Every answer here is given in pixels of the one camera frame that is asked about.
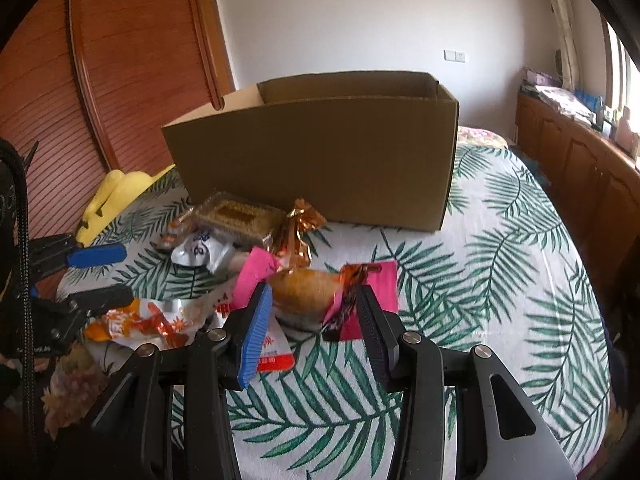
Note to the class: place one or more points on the yellow plush toy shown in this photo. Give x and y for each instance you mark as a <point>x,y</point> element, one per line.
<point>107,200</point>

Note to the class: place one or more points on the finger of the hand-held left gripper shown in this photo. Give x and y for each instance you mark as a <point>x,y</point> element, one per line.
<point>107,297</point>
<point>95,255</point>

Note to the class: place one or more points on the white wall switch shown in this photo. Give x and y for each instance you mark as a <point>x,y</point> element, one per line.
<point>455,56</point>

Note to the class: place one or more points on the folded cloth pile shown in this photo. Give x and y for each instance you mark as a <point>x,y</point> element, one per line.
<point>560,102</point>

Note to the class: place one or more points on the pale curtain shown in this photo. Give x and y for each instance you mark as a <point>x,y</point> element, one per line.
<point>562,25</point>

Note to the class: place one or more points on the window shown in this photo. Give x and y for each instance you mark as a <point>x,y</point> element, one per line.
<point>622,70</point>

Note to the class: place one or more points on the gold foil candy wrapper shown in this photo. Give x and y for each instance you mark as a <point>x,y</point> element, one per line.
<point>295,240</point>

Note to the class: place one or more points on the wooden cabinet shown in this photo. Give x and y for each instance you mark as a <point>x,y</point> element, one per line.
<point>575,160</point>

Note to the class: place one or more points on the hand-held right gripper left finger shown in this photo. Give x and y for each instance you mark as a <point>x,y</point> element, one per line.
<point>256,335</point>

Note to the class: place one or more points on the orange snack packet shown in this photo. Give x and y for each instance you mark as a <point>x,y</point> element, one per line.
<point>150,322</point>

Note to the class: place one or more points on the silver snack packet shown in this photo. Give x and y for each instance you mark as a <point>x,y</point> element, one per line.
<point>200,250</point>

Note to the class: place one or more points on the orange wrapped candy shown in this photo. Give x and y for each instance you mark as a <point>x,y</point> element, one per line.
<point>172,235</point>

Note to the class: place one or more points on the blue packs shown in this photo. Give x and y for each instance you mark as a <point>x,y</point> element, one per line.
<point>590,100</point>

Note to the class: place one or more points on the floral blanket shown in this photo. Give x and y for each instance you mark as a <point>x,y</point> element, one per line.
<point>480,137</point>

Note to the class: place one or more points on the red and white snack packet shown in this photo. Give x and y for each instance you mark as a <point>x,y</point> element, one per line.
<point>274,352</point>

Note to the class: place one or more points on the wooden headboard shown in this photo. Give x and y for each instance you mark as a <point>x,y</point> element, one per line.
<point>115,60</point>

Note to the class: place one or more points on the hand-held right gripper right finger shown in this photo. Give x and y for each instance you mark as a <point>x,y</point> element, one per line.
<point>374,340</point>

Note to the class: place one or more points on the brown cardboard box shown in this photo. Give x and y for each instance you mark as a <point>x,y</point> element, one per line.
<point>310,160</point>

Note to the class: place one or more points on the pink pastry packet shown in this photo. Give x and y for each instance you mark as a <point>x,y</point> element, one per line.
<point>305,290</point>

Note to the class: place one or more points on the clear sesame candy box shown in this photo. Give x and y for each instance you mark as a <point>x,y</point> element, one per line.
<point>235,215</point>

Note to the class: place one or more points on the pink bottle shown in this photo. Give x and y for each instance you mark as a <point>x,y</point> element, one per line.
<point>629,135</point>

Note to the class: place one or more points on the dark red snack stick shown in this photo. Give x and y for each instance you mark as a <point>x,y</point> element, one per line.
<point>340,315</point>

